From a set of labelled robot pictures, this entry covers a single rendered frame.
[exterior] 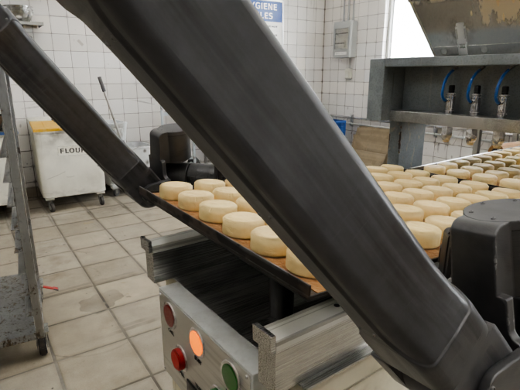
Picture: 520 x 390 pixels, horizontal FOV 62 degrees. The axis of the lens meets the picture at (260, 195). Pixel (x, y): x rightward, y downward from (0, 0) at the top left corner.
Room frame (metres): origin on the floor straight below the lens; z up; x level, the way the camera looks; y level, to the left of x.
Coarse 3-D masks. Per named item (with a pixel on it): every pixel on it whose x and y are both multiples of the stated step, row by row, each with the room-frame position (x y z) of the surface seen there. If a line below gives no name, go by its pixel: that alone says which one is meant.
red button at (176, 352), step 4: (176, 348) 0.52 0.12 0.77; (172, 352) 0.52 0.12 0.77; (176, 352) 0.51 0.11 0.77; (180, 352) 0.51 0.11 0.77; (172, 356) 0.52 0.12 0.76; (176, 356) 0.51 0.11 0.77; (180, 356) 0.51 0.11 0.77; (172, 360) 0.52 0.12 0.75; (176, 360) 0.51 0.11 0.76; (180, 360) 0.50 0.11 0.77; (184, 360) 0.51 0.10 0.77; (176, 364) 0.51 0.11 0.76; (180, 364) 0.50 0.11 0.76; (184, 364) 0.50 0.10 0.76; (176, 368) 0.51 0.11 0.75; (180, 368) 0.50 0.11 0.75
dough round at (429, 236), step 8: (408, 224) 0.49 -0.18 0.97; (416, 224) 0.49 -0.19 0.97; (424, 224) 0.49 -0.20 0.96; (432, 224) 0.49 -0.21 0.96; (416, 232) 0.46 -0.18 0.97; (424, 232) 0.46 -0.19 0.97; (432, 232) 0.46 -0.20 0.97; (440, 232) 0.47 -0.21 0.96; (424, 240) 0.46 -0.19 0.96; (432, 240) 0.46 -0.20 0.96; (424, 248) 0.46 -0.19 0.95; (432, 248) 0.46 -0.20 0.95
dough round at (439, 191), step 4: (424, 188) 0.72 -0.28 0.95; (428, 188) 0.71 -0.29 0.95; (432, 188) 0.71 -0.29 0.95; (436, 188) 0.71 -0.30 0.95; (440, 188) 0.72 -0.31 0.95; (444, 188) 0.72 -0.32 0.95; (448, 188) 0.72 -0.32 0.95; (436, 192) 0.69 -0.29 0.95; (440, 192) 0.69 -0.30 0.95; (444, 192) 0.69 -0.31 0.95; (448, 192) 0.70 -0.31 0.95; (452, 192) 0.70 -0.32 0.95; (436, 196) 0.69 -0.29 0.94; (440, 196) 0.69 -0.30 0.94; (444, 196) 0.69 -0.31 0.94; (448, 196) 0.69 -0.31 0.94; (452, 196) 0.70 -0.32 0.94
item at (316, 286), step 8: (168, 200) 0.62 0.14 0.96; (192, 216) 0.54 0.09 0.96; (208, 224) 0.51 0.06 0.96; (216, 224) 0.51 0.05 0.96; (240, 240) 0.46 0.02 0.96; (248, 240) 0.46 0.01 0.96; (440, 240) 0.50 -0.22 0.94; (248, 248) 0.43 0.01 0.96; (264, 256) 0.41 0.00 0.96; (432, 256) 0.44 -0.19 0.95; (280, 264) 0.40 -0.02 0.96; (304, 280) 0.36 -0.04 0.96; (312, 280) 0.36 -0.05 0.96; (312, 288) 0.34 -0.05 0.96; (320, 288) 0.35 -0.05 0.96
